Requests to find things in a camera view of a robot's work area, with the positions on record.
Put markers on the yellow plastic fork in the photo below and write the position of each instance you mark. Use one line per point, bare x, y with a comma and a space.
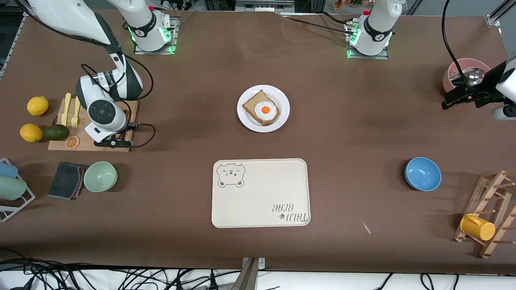
75, 119

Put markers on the blue bowl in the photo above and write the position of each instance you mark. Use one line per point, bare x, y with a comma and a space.
423, 174

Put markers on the pale green cup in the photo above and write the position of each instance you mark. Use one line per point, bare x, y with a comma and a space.
11, 188

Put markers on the small white tape scrap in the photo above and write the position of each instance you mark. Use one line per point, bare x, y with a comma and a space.
366, 227

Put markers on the grey folded cloth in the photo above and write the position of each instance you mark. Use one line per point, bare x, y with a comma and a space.
64, 181

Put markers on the cream bear print tray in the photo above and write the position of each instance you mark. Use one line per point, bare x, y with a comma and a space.
258, 193

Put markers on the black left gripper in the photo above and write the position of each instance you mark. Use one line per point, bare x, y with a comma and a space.
486, 86

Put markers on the orange fruit slice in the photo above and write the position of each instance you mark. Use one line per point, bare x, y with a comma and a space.
72, 142

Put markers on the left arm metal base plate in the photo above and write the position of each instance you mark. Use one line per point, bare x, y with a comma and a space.
385, 55

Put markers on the yellow plastic knife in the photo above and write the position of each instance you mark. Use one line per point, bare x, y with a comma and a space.
65, 108

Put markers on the metal table bracket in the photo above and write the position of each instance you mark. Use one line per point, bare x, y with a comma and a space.
250, 276

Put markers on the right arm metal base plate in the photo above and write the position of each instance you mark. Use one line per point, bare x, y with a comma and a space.
174, 36

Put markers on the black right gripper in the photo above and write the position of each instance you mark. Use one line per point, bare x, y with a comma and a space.
126, 129

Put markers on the pale green bowl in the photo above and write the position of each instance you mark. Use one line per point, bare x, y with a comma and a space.
100, 177

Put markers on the aluminium frame profile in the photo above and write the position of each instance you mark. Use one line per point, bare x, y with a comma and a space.
498, 16

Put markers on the brown bread slice under egg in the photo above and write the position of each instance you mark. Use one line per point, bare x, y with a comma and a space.
252, 105

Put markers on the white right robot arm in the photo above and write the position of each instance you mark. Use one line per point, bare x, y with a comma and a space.
102, 110

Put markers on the metal ladle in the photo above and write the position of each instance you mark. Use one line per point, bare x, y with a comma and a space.
473, 75

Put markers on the wooden cup rack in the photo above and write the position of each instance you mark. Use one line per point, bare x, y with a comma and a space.
498, 201

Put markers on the toy fried egg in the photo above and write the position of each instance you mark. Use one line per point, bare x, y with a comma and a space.
265, 110

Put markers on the yellow mug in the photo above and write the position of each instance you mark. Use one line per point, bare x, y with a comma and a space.
477, 227

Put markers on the white round plate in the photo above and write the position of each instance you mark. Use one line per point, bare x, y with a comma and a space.
282, 117

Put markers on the dark green avocado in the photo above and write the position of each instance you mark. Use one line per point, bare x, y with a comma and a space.
56, 132

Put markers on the yellow lemon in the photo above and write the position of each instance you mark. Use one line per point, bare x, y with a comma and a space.
38, 106
31, 133

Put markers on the wooden cutting board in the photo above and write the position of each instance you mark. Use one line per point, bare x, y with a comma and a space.
57, 146

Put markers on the light blue cup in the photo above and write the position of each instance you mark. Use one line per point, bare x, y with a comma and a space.
8, 170

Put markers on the pink bowl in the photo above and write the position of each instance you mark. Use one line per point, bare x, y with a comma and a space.
448, 76

